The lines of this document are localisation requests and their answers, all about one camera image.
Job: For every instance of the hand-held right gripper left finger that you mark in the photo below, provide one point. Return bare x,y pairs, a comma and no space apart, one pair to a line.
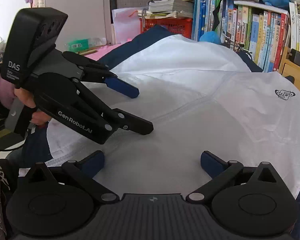
93,163

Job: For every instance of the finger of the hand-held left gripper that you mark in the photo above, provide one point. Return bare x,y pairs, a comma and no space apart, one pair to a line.
137,127
122,87

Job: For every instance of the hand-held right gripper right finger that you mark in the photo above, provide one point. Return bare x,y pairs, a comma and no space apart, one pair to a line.
211,163

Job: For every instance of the navy and white jacket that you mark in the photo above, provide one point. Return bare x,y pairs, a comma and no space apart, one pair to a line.
190,92

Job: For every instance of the person's left hand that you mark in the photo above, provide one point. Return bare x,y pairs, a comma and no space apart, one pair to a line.
26,100

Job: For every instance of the pink rabbit-print blanket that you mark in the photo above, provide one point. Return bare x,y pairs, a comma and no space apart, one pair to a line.
103,52

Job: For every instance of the green and white box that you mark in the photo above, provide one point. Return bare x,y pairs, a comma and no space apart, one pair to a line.
78,45

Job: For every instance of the white paper bag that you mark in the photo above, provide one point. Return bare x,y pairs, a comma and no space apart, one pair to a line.
125,25

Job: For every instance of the red plastic crate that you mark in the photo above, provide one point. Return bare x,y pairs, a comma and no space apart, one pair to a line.
165,27

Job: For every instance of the stack of booklets and papers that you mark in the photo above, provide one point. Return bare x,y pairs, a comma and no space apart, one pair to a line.
170,5

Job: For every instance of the person's dark printed clothing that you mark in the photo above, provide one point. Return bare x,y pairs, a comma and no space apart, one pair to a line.
0,195

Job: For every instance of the small blue plush ball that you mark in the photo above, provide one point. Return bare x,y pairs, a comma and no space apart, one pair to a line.
210,38

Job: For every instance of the row of tall blue books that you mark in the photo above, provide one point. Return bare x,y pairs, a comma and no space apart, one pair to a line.
205,12

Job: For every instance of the wooden drawer box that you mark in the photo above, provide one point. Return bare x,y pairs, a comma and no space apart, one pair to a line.
293,75

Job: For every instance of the row of colourful books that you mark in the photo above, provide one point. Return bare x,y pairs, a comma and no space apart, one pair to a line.
257,35

